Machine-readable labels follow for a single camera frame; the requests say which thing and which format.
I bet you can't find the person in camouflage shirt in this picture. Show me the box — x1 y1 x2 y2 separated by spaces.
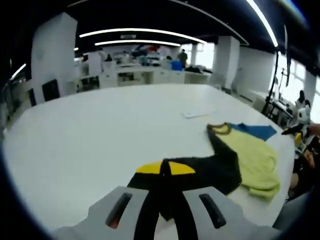
287 134 320 201

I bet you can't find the black cabinet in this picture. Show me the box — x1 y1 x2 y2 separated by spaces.
41 78 61 102

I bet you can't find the yellow blue black garment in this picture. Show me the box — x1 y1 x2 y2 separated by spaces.
158 121 281 222

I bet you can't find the white power strip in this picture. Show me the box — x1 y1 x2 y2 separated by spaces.
180 108 217 119

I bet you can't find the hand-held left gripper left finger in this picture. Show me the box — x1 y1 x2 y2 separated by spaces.
53 161 164 240

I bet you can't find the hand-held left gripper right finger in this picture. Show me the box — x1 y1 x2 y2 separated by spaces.
162 161 281 240

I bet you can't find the black tripod stand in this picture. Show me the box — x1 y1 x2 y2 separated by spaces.
260 24 293 119

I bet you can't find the ceiling light strip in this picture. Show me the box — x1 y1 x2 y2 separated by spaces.
79 27 206 45
9 63 27 81
94 39 182 48
245 0 279 48

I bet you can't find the white counter cabinet row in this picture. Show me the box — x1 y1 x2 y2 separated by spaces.
74 65 214 91

